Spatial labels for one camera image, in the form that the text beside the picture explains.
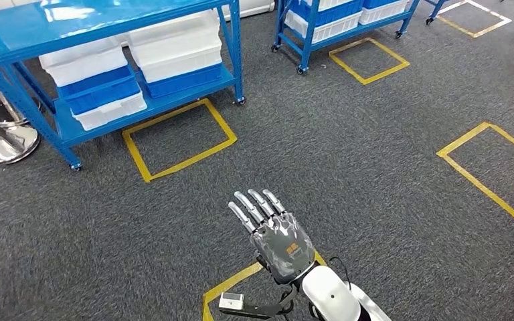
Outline blue plastic bin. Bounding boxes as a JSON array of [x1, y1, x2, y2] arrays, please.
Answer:
[[289, 0, 365, 27], [143, 63, 225, 99], [363, 0, 402, 10], [56, 65, 142, 116]]

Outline yellow floor tape square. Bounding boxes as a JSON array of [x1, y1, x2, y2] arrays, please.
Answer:
[[121, 98, 239, 183], [436, 0, 513, 39], [202, 252, 329, 321], [436, 122, 514, 232], [329, 37, 411, 86]]

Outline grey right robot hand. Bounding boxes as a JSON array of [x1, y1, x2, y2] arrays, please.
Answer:
[[228, 189, 317, 286]]

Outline black camera bracket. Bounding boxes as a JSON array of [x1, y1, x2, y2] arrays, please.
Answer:
[[219, 288, 300, 321]]

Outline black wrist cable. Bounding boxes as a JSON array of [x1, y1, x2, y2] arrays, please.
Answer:
[[327, 255, 352, 291]]

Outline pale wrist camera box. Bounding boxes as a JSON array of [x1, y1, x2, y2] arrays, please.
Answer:
[[218, 292, 245, 311]]

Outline blue metal shelf rack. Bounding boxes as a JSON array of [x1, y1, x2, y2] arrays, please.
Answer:
[[271, 0, 422, 76], [423, 0, 452, 25], [0, 0, 246, 173]]

